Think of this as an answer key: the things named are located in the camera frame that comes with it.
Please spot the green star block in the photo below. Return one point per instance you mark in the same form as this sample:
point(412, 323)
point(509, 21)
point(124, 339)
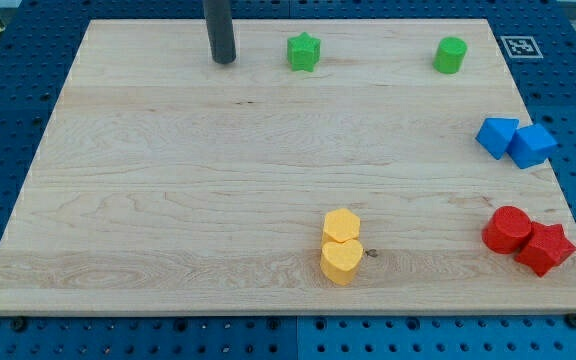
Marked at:
point(303, 52)

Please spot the red star block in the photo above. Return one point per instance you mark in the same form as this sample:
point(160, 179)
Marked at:
point(547, 248)

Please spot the yellow hexagon block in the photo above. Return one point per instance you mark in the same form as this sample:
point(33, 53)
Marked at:
point(340, 225)

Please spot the light wooden board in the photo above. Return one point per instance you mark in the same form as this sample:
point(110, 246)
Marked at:
point(167, 185)

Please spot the yellow heart block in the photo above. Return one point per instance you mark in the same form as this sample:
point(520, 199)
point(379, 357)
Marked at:
point(340, 261)

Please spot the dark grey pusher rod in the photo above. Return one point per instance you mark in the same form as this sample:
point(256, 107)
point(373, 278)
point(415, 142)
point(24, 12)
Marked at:
point(220, 30)

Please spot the green cylinder block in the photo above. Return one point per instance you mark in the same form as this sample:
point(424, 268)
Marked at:
point(449, 55)

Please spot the blue triangle block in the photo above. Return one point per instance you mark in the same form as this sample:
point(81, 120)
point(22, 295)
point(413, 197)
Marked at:
point(495, 135)

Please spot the red cylinder block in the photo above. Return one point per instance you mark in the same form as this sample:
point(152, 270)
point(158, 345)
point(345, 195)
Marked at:
point(507, 230)

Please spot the blue cube block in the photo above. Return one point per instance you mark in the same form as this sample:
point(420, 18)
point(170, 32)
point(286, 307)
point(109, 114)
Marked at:
point(531, 145)

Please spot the white fiducial marker tag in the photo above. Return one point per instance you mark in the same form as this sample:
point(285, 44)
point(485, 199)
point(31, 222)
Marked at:
point(521, 47)

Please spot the black bolt left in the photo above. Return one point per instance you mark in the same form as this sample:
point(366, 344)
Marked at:
point(18, 324)

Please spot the black bolt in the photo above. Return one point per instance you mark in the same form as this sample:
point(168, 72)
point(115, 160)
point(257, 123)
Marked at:
point(570, 320)
point(18, 324)

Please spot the black bolt right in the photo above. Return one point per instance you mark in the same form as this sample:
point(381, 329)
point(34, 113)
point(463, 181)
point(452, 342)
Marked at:
point(570, 320)

